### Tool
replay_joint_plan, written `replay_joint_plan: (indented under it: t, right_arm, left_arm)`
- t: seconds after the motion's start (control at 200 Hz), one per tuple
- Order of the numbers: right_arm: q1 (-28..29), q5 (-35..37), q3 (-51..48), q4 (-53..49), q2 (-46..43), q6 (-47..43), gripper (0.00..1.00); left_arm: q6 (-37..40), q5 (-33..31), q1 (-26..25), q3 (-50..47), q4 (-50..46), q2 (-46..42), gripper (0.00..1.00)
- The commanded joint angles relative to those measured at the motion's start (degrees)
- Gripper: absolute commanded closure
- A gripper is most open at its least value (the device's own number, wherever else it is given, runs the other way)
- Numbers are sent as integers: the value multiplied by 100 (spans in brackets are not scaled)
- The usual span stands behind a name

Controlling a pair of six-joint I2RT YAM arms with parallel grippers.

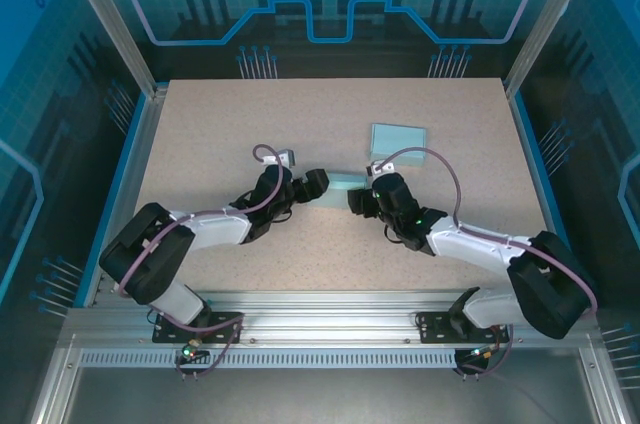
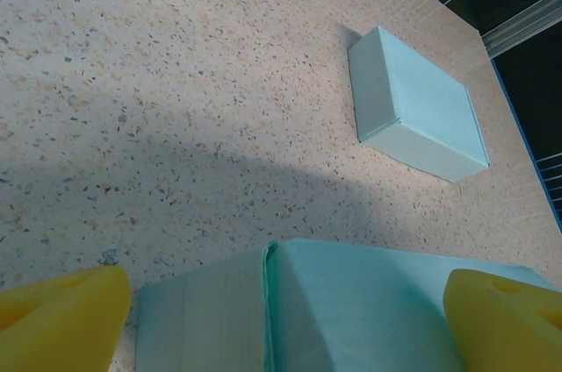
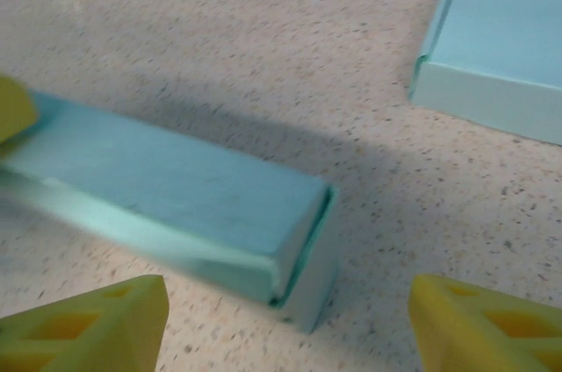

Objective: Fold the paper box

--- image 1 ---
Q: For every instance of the small connector with green light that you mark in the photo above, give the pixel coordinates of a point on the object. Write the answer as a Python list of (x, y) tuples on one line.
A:
[(189, 351), (480, 353)]

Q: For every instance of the aluminium frame post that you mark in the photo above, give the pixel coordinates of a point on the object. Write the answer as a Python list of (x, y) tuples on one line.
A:
[(114, 19), (548, 19)]

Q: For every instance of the light blue paper box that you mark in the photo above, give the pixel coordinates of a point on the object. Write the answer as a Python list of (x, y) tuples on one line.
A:
[(340, 191), (400, 144)]

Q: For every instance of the aluminium side rail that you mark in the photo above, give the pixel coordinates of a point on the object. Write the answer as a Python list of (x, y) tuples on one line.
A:
[(144, 144)]

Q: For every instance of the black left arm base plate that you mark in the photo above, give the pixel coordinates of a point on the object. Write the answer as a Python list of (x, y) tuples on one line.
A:
[(161, 329)]

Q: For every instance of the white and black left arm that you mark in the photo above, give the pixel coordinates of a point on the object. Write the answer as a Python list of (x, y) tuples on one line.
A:
[(220, 229)]

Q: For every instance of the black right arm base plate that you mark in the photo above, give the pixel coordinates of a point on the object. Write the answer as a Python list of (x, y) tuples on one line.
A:
[(430, 326)]

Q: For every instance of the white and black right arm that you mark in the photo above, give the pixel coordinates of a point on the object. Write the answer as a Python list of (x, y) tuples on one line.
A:
[(475, 244)]

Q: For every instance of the aluminium frame rail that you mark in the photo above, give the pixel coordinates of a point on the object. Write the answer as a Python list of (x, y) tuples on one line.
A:
[(325, 316)]

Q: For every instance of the blue table edge strip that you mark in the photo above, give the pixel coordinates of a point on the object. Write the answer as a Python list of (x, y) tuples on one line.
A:
[(117, 194)]

